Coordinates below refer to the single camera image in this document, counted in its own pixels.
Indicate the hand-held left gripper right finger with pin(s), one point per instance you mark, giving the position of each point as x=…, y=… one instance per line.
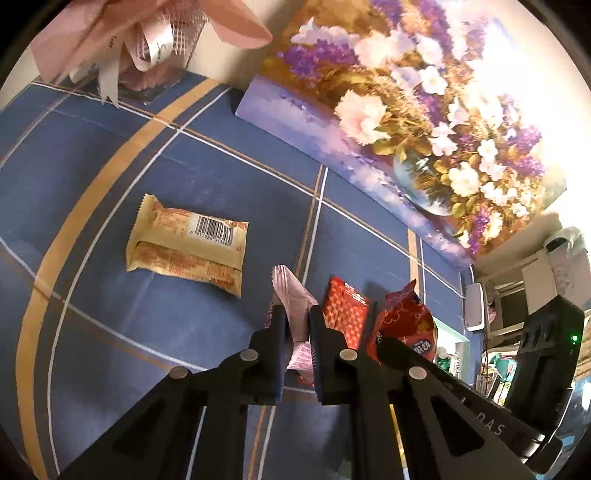
x=318, y=355

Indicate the white tray with teal rim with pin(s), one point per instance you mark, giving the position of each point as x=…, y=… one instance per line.
x=450, y=328

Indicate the purple snack packet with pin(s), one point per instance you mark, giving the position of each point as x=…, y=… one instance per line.
x=295, y=304

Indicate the red packet with blue label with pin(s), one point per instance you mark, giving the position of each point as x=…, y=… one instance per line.
x=406, y=318

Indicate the beige wafer packet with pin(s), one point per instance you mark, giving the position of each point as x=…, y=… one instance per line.
x=184, y=244

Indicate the white storage box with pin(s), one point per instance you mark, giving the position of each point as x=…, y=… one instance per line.
x=561, y=272

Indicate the red patterned snack packet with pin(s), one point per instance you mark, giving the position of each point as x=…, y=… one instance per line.
x=346, y=314

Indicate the floral painting canvas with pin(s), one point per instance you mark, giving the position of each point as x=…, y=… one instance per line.
x=392, y=115

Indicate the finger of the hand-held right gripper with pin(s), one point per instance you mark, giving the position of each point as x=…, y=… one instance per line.
x=406, y=355

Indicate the white plastic device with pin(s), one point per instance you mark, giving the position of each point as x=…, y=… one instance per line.
x=475, y=307

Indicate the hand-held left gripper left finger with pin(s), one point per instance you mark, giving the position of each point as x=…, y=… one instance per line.
x=277, y=350

